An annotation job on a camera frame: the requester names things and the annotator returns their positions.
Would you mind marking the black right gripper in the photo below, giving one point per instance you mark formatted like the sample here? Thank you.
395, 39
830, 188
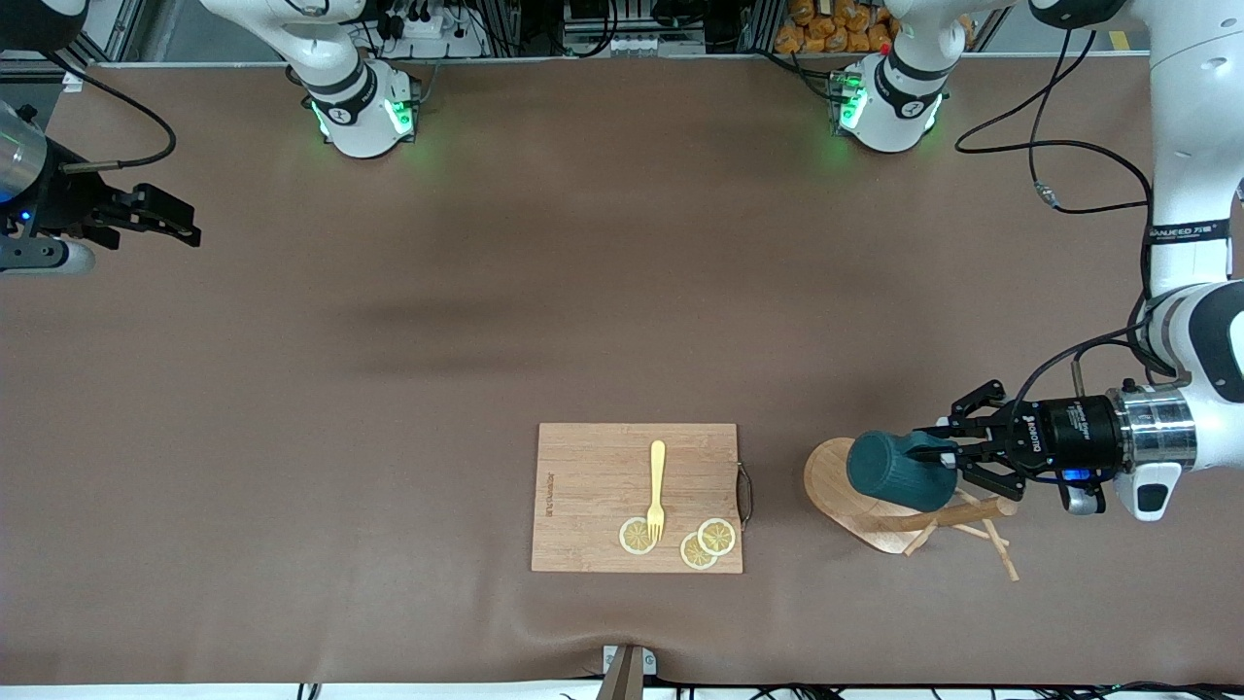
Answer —
60, 201

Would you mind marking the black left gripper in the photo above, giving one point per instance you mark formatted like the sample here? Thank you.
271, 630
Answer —
1067, 435

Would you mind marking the dark green ribbed cup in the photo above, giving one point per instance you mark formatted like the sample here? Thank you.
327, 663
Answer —
889, 472

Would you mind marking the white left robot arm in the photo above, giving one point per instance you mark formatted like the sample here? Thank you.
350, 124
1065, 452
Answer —
1191, 97

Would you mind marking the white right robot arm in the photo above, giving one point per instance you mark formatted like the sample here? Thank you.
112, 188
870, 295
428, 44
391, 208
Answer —
340, 78

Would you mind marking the wooden mug tree rack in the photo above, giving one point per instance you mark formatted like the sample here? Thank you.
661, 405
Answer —
826, 476

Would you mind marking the lemon slice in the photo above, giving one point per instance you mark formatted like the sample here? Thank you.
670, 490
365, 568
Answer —
719, 535
632, 537
692, 556

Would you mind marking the white power strip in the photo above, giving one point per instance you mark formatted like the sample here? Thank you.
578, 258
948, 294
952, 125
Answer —
428, 29

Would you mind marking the yellow plastic fork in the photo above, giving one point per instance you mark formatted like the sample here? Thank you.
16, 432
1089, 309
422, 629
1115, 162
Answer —
658, 467

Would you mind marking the brown table mat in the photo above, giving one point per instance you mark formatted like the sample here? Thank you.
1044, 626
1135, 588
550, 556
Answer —
389, 544

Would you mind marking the wooden cutting board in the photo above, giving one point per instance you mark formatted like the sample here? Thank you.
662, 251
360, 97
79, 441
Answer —
593, 486

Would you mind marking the bag of orange snacks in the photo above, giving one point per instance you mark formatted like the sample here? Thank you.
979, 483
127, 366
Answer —
826, 29

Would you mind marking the grey electronics box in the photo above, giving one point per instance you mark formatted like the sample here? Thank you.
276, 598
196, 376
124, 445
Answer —
632, 44

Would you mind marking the silver aluminium frame rail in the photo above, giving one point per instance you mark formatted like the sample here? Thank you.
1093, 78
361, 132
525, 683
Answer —
121, 29

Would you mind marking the metal table edge bracket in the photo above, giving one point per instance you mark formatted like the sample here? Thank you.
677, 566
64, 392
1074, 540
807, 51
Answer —
627, 676

